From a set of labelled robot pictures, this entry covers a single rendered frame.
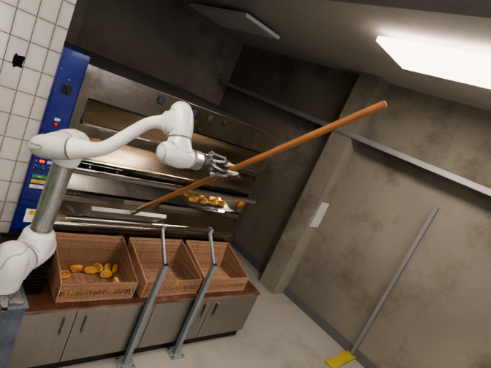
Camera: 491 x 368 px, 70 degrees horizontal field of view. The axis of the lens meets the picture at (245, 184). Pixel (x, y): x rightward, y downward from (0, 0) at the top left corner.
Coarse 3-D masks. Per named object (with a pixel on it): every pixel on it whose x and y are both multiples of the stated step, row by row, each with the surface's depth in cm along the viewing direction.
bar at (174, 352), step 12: (72, 216) 229; (180, 228) 286; (192, 228) 294; (204, 228) 303; (168, 264) 266; (216, 264) 298; (156, 276) 268; (156, 288) 268; (204, 288) 301; (144, 312) 272; (192, 312) 306; (144, 324) 277; (132, 336) 279; (180, 336) 313; (132, 348) 280; (168, 348) 318; (120, 360) 285; (132, 360) 290
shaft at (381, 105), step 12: (372, 108) 126; (384, 108) 124; (336, 120) 136; (348, 120) 132; (312, 132) 143; (324, 132) 140; (288, 144) 151; (264, 156) 160; (228, 168) 176; (240, 168) 171; (204, 180) 188; (180, 192) 203; (144, 204) 229
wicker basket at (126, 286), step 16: (80, 240) 275; (96, 240) 284; (112, 240) 292; (64, 256) 270; (80, 256) 277; (96, 256) 286; (112, 256) 295; (128, 256) 285; (48, 272) 254; (80, 272) 274; (96, 272) 282; (128, 272) 280; (64, 288) 234; (80, 288) 241; (96, 288) 249; (112, 288) 257; (128, 288) 265
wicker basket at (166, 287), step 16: (144, 240) 311; (160, 240) 323; (176, 240) 335; (144, 256) 315; (160, 256) 326; (176, 256) 338; (144, 272) 309; (176, 272) 331; (192, 272) 320; (144, 288) 274; (160, 288) 297; (176, 288) 296; (192, 288) 316
